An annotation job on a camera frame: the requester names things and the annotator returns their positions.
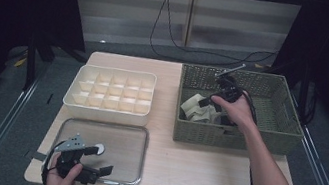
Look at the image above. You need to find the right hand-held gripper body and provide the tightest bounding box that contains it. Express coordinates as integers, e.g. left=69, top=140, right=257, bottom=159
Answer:
left=210, top=59, right=249, bottom=105

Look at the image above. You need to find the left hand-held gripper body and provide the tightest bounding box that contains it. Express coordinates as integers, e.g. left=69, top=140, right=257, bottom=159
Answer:
left=50, top=129, right=107, bottom=185

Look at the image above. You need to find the clear plastic lid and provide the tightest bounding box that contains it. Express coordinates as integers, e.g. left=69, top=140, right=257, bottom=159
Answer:
left=44, top=112, right=151, bottom=185

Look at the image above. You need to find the white compartment storage box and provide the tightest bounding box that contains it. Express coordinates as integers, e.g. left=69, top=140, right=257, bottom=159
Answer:
left=60, top=59, right=159, bottom=131

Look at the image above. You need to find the green woven basket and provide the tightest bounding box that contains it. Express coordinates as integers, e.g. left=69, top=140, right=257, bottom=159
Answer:
left=170, top=58, right=314, bottom=163

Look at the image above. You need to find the person's right hand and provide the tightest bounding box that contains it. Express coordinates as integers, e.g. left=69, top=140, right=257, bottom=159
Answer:
left=205, top=85, right=264, bottom=136

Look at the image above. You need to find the grey tape piece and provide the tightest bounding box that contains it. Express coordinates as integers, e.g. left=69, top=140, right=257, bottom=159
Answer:
left=23, top=148, right=49, bottom=163

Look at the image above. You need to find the yellow floor tape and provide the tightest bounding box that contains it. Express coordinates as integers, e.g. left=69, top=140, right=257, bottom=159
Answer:
left=13, top=55, right=28, bottom=69

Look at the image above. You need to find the black floor cable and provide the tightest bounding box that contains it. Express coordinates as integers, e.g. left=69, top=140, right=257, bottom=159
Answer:
left=146, top=0, right=287, bottom=77
left=157, top=0, right=287, bottom=69

